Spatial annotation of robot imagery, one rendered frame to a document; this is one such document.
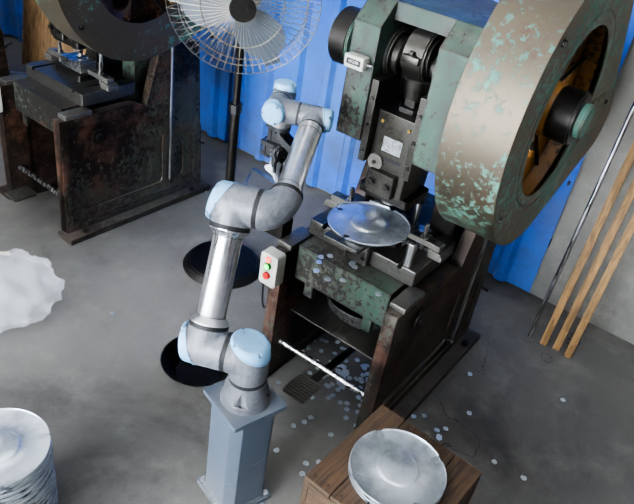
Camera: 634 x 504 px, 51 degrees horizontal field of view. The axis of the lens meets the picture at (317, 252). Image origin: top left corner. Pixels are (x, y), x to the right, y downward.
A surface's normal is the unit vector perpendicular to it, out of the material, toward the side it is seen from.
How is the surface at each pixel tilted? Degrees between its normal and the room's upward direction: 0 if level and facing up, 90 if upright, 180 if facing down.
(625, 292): 90
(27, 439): 0
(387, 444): 0
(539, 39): 52
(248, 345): 8
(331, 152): 90
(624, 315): 90
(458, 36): 45
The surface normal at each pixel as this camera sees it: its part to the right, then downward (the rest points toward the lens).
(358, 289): -0.60, 0.38
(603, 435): 0.14, -0.82
